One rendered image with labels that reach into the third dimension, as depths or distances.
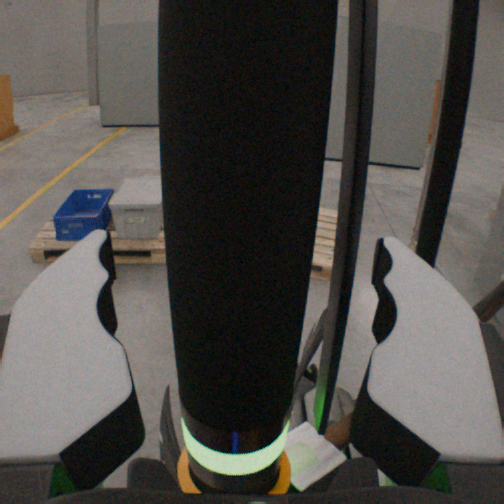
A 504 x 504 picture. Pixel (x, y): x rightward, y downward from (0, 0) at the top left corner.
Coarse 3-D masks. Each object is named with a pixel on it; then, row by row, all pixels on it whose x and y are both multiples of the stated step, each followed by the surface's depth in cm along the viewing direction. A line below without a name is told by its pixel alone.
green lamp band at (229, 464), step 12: (192, 444) 11; (276, 444) 11; (204, 456) 11; (216, 456) 11; (228, 456) 11; (240, 456) 11; (252, 456) 11; (264, 456) 11; (276, 456) 12; (216, 468) 11; (228, 468) 11; (240, 468) 11; (252, 468) 11
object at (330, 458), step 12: (300, 432) 19; (312, 432) 19; (288, 444) 18; (312, 444) 18; (324, 444) 18; (324, 456) 17; (336, 456) 17; (312, 468) 17; (324, 468) 17; (336, 468) 17; (300, 480) 16; (312, 480) 16; (324, 480) 17; (288, 492) 17; (300, 492) 16
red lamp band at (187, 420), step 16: (192, 416) 11; (288, 416) 11; (192, 432) 11; (208, 432) 10; (224, 432) 10; (240, 432) 10; (256, 432) 10; (272, 432) 11; (224, 448) 11; (240, 448) 11; (256, 448) 11
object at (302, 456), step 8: (288, 448) 18; (296, 448) 18; (304, 448) 18; (312, 448) 18; (288, 456) 17; (296, 456) 17; (304, 456) 17; (312, 456) 17; (296, 464) 17; (304, 464) 17; (312, 464) 17; (296, 472) 17
